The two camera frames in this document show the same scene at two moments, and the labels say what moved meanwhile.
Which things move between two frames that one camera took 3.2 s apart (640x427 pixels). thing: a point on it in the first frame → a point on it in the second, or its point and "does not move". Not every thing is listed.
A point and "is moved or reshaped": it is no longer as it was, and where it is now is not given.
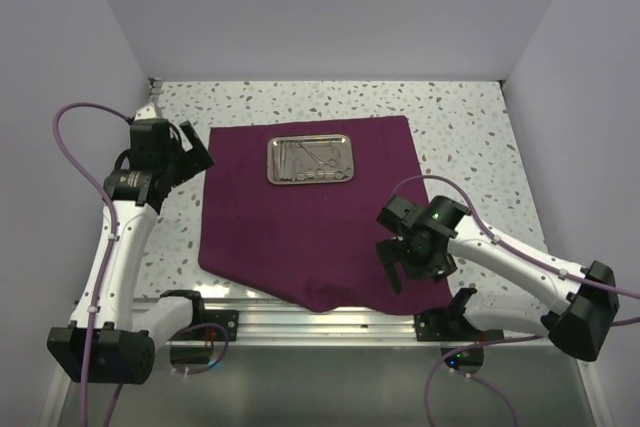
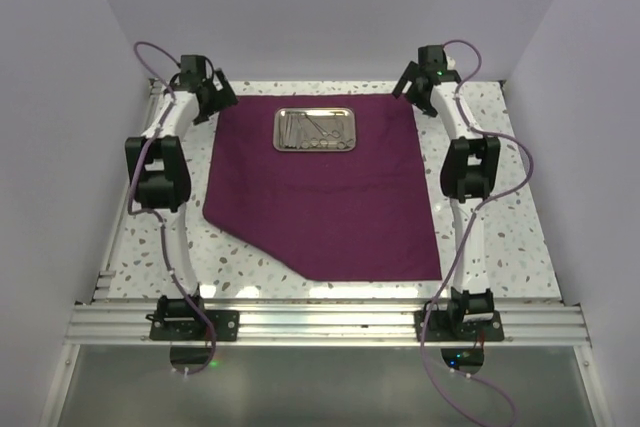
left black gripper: (194, 160) → (221, 101)
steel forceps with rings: (329, 162) → (335, 133)
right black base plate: (449, 325) does not move
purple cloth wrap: (313, 246) is moved or reshaped
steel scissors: (301, 176) → (302, 139)
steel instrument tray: (310, 158) → (315, 129)
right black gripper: (392, 250) → (411, 74)
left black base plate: (228, 319) does not move
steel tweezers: (279, 148) → (288, 130)
